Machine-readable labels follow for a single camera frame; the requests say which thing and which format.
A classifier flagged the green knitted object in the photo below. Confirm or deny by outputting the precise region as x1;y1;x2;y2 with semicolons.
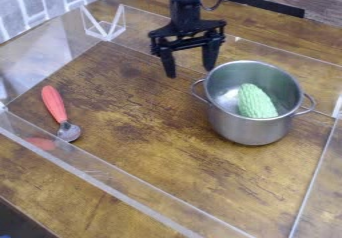
237;83;277;118

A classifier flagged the clear acrylic corner bracket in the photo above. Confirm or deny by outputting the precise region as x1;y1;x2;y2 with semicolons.
80;5;125;41

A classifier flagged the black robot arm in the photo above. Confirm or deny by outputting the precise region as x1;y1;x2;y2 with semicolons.
148;0;225;78

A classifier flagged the clear acrylic enclosure wall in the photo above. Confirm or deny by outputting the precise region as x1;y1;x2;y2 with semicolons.
0;110;253;238

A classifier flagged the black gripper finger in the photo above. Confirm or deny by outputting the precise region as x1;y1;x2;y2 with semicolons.
201;38;220;71
160;48;176;78

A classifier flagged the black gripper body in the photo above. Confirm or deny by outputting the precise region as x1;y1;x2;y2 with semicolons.
146;0;227;57

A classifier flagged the orange handled metal spoon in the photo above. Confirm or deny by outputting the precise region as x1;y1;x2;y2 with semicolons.
41;85;81;142

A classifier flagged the black strip on wall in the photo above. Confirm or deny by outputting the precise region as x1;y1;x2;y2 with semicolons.
227;0;304;18

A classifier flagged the silver metal pot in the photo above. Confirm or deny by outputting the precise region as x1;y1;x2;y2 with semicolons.
191;60;315;145

